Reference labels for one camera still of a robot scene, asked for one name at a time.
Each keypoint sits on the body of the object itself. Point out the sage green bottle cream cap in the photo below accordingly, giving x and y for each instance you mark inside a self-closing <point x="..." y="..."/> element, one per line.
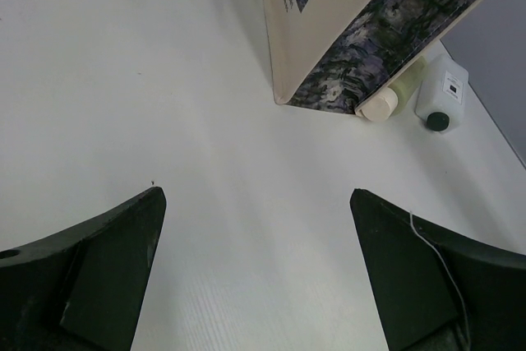
<point x="392" y="99"/>

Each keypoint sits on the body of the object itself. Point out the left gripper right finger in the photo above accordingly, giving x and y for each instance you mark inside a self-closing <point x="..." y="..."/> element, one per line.
<point x="436" y="289"/>

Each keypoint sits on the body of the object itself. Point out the cream canvas tote bag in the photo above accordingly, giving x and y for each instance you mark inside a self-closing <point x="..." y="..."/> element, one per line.
<point x="334" y="55"/>

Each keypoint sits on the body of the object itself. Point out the small white bottle black cap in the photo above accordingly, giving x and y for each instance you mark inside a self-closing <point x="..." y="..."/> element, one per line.
<point x="441" y="98"/>

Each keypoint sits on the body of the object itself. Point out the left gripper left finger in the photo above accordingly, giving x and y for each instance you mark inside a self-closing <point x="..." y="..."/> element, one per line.
<point x="82" y="288"/>

